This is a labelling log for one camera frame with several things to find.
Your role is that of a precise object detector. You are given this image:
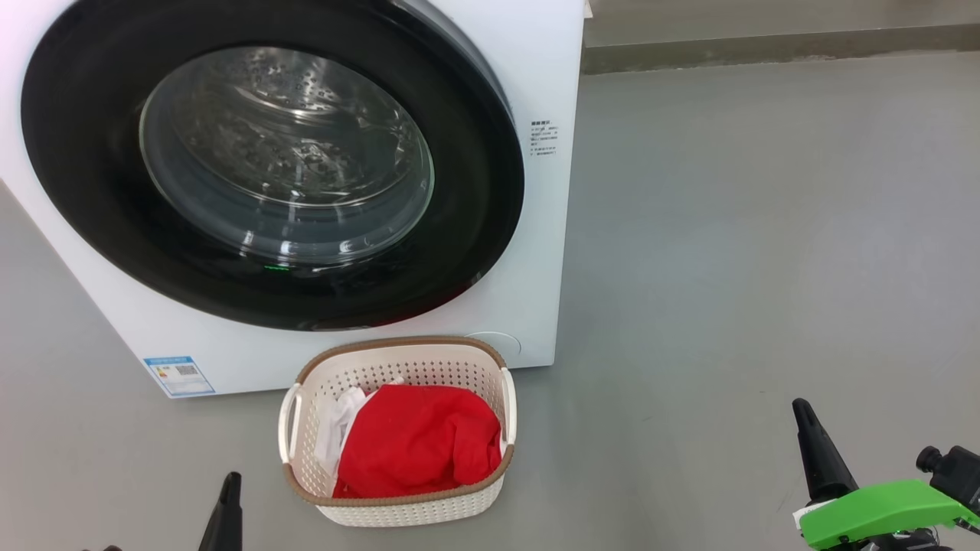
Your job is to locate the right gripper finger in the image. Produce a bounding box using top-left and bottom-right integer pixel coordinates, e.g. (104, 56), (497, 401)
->
(792, 398), (860, 504)

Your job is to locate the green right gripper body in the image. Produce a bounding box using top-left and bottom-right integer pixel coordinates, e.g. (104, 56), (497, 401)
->
(792, 478), (980, 551)

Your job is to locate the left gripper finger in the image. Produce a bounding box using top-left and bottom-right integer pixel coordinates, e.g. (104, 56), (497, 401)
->
(198, 471), (244, 551)

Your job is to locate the red and white garment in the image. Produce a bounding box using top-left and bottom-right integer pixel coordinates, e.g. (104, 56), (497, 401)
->
(314, 377), (510, 500)

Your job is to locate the black glass washer door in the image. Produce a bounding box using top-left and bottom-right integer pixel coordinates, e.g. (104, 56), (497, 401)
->
(21, 0), (526, 331)

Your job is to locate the cream laundry basket brown rim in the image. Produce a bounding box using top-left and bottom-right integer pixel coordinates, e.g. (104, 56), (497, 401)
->
(278, 336), (518, 527)

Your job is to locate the white front-load washing machine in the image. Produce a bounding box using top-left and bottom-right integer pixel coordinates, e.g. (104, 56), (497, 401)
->
(0, 0), (586, 399)

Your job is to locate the blue energy label sticker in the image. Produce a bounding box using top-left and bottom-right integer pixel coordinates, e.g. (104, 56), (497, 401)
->
(143, 355), (217, 398)

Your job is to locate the round drain filter cover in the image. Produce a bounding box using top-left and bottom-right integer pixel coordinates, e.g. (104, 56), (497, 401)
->
(463, 331), (521, 357)

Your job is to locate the grey wall baseboard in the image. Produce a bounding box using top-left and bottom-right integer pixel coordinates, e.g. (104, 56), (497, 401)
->
(582, 23), (980, 75)

